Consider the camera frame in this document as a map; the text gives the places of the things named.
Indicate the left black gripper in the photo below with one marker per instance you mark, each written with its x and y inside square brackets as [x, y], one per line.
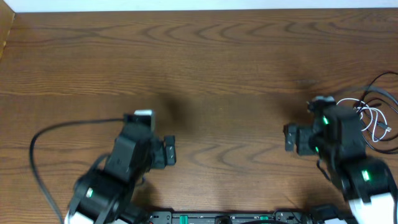
[169, 149]

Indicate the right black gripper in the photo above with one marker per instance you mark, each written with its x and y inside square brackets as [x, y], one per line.
[303, 135]

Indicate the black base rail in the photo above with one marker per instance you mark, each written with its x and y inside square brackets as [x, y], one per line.
[281, 215]

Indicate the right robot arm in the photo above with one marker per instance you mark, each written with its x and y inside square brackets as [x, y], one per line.
[335, 136]

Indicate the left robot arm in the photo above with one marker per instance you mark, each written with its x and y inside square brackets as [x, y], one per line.
[104, 195]

